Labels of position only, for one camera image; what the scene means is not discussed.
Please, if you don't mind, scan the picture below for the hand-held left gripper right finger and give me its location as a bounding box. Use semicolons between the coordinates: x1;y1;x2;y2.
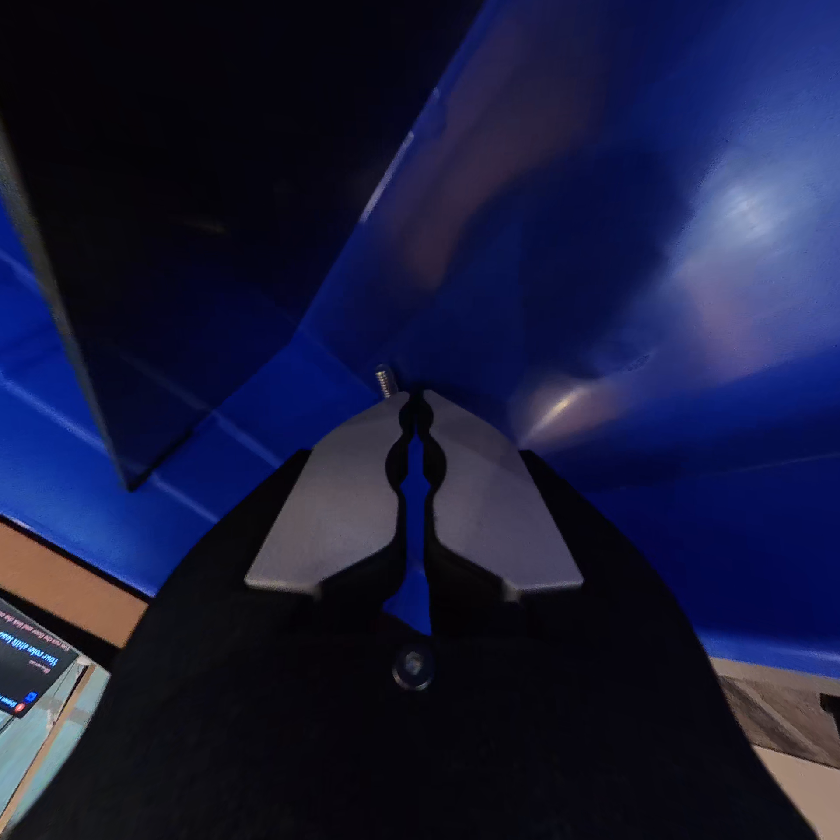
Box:
420;389;585;614

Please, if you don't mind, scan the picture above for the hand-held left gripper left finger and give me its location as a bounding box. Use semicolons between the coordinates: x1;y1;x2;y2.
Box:
245;392;418;611

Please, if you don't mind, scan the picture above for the blue divided storage bin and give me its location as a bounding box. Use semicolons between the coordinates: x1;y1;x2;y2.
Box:
0;0;840;683

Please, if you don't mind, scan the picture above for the computer monitor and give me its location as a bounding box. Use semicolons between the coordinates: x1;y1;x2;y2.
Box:
0;598;88;720

